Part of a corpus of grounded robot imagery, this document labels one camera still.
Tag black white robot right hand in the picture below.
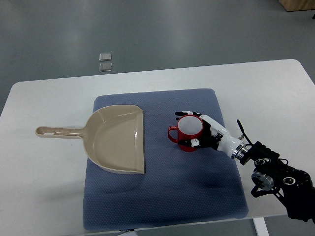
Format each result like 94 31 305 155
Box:
175 111 246 159

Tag red cup with handle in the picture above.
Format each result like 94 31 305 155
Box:
167 115 204 152

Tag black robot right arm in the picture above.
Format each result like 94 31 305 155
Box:
236 120 315 222

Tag beige plastic dustpan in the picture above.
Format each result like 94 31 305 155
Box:
35 105 145 174

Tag blue-grey fabric mat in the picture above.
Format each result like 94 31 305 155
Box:
83 88 249 231

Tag white table leg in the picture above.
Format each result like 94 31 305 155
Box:
252 217 269 236

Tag lower metal floor plate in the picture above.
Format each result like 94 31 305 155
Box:
99 62 112 72

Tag metal floor plate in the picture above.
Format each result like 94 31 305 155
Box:
99 53 112 61
99 62 112 72

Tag upper metal floor plate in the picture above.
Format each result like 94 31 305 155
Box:
99 53 112 61

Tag wooden box corner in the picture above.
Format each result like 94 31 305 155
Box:
279 0 315 12

